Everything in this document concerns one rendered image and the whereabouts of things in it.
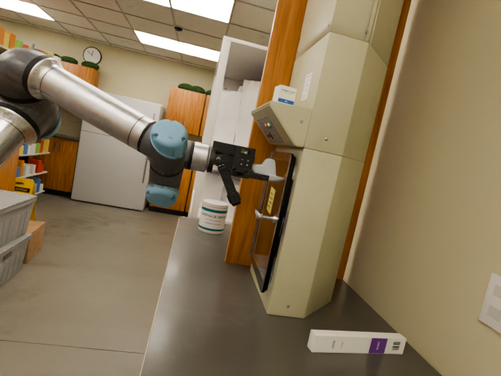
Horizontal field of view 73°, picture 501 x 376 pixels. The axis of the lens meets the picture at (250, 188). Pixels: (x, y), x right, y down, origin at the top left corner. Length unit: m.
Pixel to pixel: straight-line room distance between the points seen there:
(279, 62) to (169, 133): 0.69
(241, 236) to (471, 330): 0.75
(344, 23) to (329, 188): 0.43
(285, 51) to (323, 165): 0.53
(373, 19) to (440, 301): 0.76
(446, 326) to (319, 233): 0.39
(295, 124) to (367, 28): 0.31
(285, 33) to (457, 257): 0.90
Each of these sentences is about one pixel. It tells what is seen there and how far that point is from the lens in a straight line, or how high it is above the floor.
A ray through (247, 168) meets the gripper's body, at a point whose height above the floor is 1.33.
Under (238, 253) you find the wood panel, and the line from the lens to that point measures 1.32.
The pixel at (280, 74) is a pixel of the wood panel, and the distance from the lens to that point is 1.29.
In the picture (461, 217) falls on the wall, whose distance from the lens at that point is 1.05.
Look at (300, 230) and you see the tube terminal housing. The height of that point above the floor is 1.19.
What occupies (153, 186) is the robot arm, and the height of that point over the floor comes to 1.25.
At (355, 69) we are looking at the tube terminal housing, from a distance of 0.97.
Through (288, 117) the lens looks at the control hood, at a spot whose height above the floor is 1.48.
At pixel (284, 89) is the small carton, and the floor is 1.56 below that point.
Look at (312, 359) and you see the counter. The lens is 0.88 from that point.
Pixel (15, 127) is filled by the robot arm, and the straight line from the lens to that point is 0.95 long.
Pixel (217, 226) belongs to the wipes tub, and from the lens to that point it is 1.67.
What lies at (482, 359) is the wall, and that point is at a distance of 0.99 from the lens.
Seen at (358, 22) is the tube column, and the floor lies 1.75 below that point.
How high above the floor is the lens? 1.38
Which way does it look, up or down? 6 degrees down
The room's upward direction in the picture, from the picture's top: 12 degrees clockwise
